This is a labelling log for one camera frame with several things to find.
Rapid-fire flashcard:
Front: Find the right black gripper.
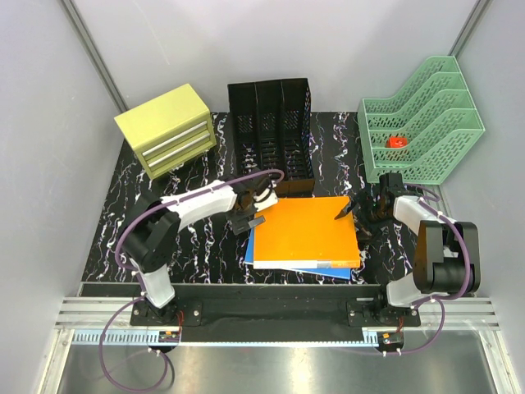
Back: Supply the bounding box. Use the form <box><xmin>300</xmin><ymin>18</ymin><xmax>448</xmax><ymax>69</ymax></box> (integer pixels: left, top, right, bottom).
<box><xmin>336</xmin><ymin>189</ymin><xmax>390</xmax><ymax>245</ymax></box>

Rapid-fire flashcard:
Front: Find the orange folder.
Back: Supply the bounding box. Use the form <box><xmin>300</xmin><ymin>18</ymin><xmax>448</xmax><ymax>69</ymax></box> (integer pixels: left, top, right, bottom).
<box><xmin>253</xmin><ymin>196</ymin><xmax>361</xmax><ymax>269</ymax></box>

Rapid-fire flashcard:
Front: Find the blue folder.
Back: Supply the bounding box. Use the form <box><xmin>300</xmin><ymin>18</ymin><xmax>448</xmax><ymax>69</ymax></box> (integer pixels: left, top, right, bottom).
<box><xmin>244</xmin><ymin>229</ymin><xmax>351</xmax><ymax>281</ymax></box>

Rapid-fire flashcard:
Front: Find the black magazine file holder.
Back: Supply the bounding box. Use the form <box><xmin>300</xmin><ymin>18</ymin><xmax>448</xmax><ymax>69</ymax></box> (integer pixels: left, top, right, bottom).
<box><xmin>227</xmin><ymin>78</ymin><xmax>315</xmax><ymax>197</ymax></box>

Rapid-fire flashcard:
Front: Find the yellow-green drawer cabinet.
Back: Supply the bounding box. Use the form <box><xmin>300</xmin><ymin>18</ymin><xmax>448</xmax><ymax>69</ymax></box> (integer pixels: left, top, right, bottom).
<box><xmin>115</xmin><ymin>84</ymin><xmax>217</xmax><ymax>180</ymax></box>

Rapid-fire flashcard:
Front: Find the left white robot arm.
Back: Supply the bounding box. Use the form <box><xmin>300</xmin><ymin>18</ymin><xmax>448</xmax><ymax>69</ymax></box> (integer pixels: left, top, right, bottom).
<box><xmin>116</xmin><ymin>175</ymin><xmax>278</xmax><ymax>325</ymax></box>

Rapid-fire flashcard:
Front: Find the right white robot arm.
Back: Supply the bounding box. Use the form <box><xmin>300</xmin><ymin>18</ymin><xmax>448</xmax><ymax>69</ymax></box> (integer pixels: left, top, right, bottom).
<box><xmin>335</xmin><ymin>172</ymin><xmax>482</xmax><ymax>326</ymax></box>

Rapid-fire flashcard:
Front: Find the small red object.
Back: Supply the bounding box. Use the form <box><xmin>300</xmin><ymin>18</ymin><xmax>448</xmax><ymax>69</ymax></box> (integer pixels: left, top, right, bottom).
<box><xmin>386</xmin><ymin>136</ymin><xmax>408</xmax><ymax>149</ymax></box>

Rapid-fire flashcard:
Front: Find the green mesh file organizer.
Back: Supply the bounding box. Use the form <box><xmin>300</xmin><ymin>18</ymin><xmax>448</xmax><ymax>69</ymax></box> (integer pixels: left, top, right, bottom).
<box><xmin>357</xmin><ymin>56</ymin><xmax>485</xmax><ymax>186</ymax></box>

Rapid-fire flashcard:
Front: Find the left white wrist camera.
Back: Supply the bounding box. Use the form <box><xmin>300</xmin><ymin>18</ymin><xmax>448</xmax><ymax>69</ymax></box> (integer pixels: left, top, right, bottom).
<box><xmin>253</xmin><ymin>189</ymin><xmax>279</xmax><ymax>212</ymax></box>

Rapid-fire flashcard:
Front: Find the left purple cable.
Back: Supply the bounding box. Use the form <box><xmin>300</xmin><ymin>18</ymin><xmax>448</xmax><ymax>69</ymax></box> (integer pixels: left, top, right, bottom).
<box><xmin>98</xmin><ymin>168</ymin><xmax>285</xmax><ymax>392</ymax></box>

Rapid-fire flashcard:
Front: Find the purple cable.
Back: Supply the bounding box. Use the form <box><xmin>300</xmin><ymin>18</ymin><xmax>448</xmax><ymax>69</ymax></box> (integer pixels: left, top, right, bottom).
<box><xmin>340</xmin><ymin>184</ymin><xmax>473</xmax><ymax>356</ymax></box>
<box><xmin>98</xmin><ymin>168</ymin><xmax>285</xmax><ymax>392</ymax></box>

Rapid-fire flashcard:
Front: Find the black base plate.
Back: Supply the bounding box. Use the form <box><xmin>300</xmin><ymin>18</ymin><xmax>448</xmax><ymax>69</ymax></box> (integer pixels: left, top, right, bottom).
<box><xmin>78</xmin><ymin>282</ymin><xmax>421</xmax><ymax>328</ymax></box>

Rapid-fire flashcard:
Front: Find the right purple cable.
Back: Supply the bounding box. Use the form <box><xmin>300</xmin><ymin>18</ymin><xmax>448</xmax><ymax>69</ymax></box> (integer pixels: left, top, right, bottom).
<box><xmin>340</xmin><ymin>184</ymin><xmax>473</xmax><ymax>356</ymax></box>

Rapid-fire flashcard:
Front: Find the aluminium frame rail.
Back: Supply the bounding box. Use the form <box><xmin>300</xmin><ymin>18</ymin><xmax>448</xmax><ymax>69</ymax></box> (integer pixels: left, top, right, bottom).
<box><xmin>39</xmin><ymin>297</ymin><xmax>521</xmax><ymax>393</ymax></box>

